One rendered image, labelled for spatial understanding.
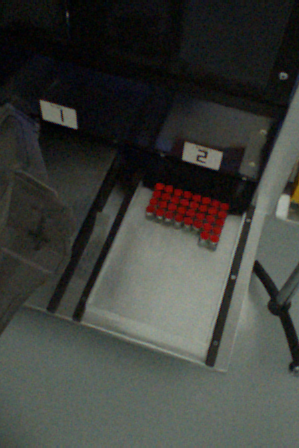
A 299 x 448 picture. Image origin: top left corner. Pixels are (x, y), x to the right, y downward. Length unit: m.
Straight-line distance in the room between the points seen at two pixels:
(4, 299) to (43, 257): 0.06
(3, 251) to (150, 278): 0.64
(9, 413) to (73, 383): 0.24
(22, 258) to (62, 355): 1.48
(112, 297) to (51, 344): 0.93
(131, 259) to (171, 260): 0.09
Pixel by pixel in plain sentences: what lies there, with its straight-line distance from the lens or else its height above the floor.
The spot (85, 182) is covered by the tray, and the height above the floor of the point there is 0.88.
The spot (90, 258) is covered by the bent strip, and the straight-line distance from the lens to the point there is 1.14.
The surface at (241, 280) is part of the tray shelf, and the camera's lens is 1.14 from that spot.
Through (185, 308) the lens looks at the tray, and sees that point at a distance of 1.09.
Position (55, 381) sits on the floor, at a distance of 1.96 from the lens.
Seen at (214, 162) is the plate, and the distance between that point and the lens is 1.14.
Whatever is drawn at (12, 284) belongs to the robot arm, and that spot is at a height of 1.42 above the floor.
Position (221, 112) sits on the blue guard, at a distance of 1.03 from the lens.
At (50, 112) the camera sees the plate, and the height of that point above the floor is 1.02.
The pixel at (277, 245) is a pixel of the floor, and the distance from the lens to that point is 2.27.
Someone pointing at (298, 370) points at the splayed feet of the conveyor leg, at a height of 0.01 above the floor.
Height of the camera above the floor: 1.88
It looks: 58 degrees down
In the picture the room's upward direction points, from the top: 6 degrees clockwise
